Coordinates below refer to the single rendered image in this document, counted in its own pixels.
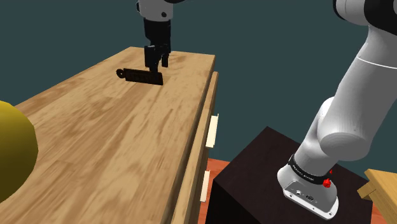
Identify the dark robot stand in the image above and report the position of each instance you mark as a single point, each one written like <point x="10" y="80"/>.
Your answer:
<point x="254" y="186"/>

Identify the wooden chest of drawers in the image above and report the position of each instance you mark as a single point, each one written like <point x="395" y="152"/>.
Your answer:
<point x="102" y="139"/>

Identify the black flat remote control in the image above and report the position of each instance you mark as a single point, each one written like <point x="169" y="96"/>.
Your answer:
<point x="141" y="76"/>

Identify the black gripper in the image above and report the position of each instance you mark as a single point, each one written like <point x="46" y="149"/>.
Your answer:
<point x="157" y="31"/>

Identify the yellow round object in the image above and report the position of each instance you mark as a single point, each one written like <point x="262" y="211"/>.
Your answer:
<point x="14" y="152"/>

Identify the light wooden furniture piece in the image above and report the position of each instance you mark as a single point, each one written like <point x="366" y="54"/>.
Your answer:
<point x="380" y="192"/>

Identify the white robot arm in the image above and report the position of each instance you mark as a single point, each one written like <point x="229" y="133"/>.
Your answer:
<point x="356" y="102"/>

